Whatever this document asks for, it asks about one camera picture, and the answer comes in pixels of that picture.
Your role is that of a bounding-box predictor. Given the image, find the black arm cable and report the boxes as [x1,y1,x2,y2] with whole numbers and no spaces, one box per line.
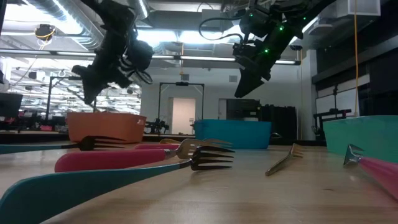
[198,17,246,43]
[136,70,154,85]

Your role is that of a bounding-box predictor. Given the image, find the black cabinet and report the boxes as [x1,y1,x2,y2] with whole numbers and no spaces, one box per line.
[257,105,298,141]

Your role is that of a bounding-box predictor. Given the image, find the orange plastic bin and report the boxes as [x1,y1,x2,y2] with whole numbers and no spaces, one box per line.
[67,111,147,144]

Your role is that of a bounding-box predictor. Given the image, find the yellow ceiling cord reel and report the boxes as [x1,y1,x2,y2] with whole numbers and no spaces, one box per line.
[34,23,57,42]

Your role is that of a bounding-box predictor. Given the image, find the teal plastic bin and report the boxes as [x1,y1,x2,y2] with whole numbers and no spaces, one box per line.
[323,115,398,164]

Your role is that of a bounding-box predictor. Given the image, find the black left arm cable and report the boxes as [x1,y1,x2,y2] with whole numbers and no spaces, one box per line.
[136,70,154,85]

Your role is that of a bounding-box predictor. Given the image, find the black background rig frame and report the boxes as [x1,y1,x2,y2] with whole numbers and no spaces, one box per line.
[157,82,205,138]
[46,76,99,121]

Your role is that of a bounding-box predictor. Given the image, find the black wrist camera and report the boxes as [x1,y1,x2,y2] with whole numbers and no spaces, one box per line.
[247,12,274,38]
[127,39,155,74]

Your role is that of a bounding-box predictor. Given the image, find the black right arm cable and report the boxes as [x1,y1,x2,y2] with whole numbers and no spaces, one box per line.
[198,17,246,43]

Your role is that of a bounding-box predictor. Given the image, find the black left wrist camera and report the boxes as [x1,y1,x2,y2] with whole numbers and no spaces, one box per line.
[127,39,155,74]

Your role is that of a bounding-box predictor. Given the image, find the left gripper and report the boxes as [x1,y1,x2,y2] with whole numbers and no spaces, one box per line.
[72,40,134,105]

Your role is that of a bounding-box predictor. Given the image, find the blue plastic bin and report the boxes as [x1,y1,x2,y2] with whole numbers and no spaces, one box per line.
[194,119,272,149]

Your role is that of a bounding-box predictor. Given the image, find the pink-handled silver fork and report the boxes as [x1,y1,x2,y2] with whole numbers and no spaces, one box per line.
[133,138,234,151]
[54,139,203,173]
[343,144,398,202]

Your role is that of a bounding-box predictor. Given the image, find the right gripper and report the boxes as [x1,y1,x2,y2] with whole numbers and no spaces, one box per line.
[233,27,292,99]

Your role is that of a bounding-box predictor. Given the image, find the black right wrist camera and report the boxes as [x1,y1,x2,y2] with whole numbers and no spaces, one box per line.
[247,12,274,38]

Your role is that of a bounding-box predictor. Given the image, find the black equipment stand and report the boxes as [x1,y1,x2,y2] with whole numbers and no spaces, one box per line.
[313,83,352,139]

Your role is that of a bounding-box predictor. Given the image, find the teal-handled black fork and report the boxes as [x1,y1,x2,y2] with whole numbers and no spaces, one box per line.
[0,135,127,156]
[0,145,236,224]

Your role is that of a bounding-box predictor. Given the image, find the long ceiling light bar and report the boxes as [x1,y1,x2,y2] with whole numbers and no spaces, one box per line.
[0,48,302,65]

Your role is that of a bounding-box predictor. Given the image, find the black computer monitor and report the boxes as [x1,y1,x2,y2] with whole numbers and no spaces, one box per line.
[0,92,23,119]

